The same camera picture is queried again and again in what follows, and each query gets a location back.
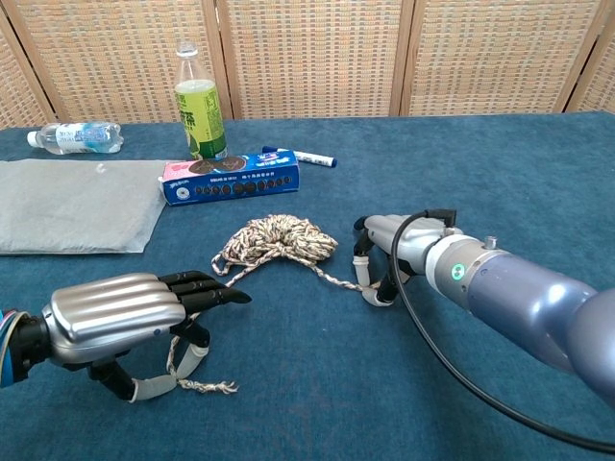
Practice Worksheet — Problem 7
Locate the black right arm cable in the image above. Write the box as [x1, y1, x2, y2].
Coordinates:
[389, 207, 615, 455]

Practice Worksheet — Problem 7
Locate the white blue marker pen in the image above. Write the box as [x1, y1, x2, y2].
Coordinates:
[261, 145, 339, 169]

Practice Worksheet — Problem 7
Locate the woven wooden folding screen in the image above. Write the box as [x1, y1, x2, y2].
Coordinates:
[0, 0, 615, 131]

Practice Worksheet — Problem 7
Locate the grey folded cloth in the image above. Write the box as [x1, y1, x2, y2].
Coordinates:
[0, 158, 186, 255]

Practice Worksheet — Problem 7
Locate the blue cookie box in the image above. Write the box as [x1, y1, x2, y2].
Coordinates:
[158, 149, 302, 207]

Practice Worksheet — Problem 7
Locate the clear water bottle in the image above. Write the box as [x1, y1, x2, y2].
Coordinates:
[26, 121, 125, 156]

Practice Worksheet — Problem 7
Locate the braided beige rope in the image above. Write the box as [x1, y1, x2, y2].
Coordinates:
[165, 213, 381, 396]

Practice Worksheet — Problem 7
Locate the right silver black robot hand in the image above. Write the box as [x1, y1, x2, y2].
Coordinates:
[353, 213, 465, 307]

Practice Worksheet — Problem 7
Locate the blue table mat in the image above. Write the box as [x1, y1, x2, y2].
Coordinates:
[0, 110, 615, 461]

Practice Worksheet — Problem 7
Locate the green tea bottle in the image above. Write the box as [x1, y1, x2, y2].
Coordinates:
[173, 40, 229, 161]

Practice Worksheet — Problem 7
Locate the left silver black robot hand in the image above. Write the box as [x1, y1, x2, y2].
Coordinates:
[40, 270, 253, 404]

